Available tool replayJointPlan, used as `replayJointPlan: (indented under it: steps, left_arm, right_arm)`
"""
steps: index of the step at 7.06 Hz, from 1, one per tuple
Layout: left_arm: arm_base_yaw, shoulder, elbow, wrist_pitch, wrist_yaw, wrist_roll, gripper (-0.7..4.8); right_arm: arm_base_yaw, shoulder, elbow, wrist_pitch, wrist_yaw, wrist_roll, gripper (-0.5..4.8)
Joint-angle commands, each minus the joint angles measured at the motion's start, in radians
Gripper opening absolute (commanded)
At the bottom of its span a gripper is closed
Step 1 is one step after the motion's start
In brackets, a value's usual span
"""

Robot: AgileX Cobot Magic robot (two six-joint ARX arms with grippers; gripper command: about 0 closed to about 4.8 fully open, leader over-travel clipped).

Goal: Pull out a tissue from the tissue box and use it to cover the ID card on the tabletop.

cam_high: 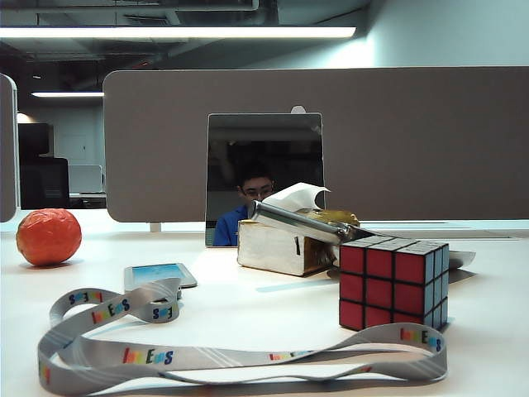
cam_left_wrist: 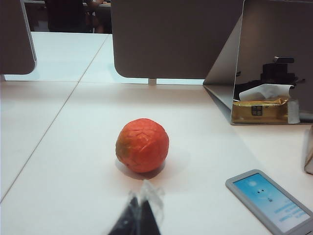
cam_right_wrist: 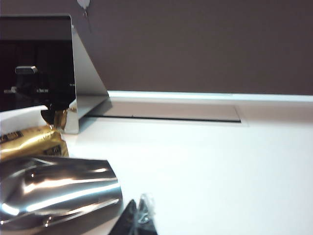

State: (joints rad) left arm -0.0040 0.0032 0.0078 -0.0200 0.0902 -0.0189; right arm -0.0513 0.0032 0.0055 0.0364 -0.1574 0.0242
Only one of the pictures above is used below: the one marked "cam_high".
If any white tissue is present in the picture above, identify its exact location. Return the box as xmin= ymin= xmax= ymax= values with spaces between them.
xmin=262 ymin=181 xmax=331 ymax=210

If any gold white tissue box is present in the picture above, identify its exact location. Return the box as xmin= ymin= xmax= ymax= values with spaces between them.
xmin=236 ymin=208 xmax=360 ymax=277

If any silver metal tube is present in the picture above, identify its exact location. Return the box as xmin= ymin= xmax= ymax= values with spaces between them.
xmin=249 ymin=199 xmax=392 ymax=246

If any Rubik's cube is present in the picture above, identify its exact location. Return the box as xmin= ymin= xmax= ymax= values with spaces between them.
xmin=338 ymin=234 xmax=450 ymax=332

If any brown desk partition panel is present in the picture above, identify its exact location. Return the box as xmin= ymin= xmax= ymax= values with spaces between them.
xmin=102 ymin=65 xmax=529 ymax=224

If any long ceiling light strip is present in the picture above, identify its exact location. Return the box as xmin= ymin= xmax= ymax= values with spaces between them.
xmin=0 ymin=26 xmax=357 ymax=41

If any ceiling air vent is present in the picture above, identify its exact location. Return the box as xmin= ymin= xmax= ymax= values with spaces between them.
xmin=123 ymin=14 xmax=179 ymax=26

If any crumpled orange ball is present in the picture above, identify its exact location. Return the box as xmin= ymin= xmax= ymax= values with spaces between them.
xmin=16 ymin=208 xmax=83 ymax=266

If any black office chair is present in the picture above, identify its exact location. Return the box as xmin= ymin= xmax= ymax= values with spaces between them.
xmin=19 ymin=156 xmax=70 ymax=210

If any short ceiling light strip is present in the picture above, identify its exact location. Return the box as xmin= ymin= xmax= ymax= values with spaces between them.
xmin=31 ymin=91 xmax=105 ymax=98

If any black cabinet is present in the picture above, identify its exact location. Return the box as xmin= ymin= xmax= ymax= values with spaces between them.
xmin=18 ymin=122 xmax=55 ymax=158

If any grey desk partition panel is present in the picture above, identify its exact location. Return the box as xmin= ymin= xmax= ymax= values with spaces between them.
xmin=0 ymin=73 xmax=20 ymax=223

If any grey printed lanyard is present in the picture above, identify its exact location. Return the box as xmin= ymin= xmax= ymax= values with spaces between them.
xmin=36 ymin=277 xmax=449 ymax=395

